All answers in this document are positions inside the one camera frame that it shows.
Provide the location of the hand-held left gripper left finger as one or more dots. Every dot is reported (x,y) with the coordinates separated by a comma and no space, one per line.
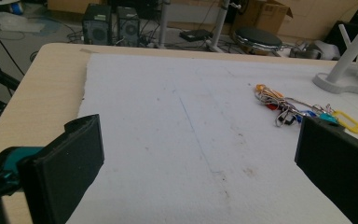
(63,168)

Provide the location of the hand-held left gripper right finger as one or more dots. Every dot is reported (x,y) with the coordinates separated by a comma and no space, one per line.
(338,161)

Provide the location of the white key stand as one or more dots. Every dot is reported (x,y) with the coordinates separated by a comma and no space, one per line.
(338,83)

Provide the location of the bunch of keys with coloured tags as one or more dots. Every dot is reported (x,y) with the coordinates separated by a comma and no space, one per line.
(279,102)

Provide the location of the white foam mat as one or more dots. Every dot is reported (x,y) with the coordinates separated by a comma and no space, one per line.
(183,124)

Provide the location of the black computer tower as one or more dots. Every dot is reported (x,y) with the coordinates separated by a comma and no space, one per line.
(98,26)
(128,28)

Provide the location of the black round stool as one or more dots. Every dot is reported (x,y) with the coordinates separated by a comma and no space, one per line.
(258,37)

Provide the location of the clear plastic sheet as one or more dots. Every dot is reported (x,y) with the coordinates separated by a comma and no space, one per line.
(15,22)

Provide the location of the cardboard box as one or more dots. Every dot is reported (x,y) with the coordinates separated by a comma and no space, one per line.
(267,17)

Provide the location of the small blue container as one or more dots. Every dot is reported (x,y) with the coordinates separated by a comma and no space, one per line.
(17,8)

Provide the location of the white metal pole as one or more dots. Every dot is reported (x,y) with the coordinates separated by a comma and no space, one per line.
(219,25)
(163,21)

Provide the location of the flat black device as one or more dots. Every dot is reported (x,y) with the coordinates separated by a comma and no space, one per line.
(195,34)

